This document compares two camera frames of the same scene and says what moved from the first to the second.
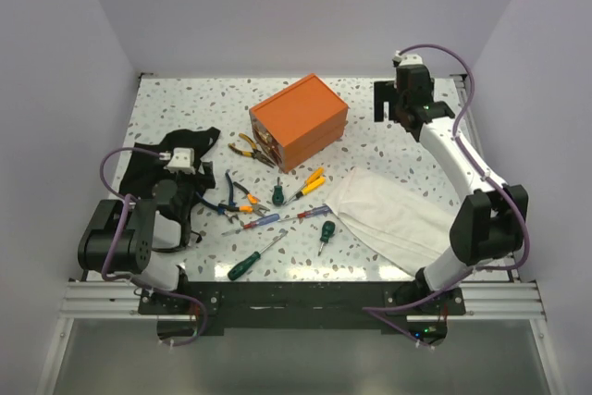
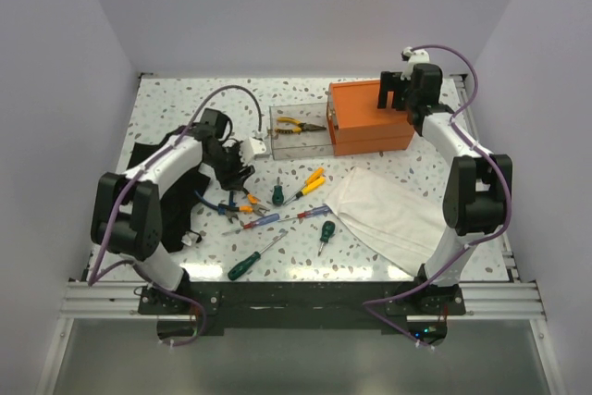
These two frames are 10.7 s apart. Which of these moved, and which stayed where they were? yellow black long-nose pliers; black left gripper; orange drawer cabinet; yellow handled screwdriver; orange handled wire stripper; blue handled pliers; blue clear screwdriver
Moved: yellow black long-nose pliers; black left gripper; orange drawer cabinet
Stayed: yellow handled screwdriver; blue handled pliers; orange handled wire stripper; blue clear screwdriver
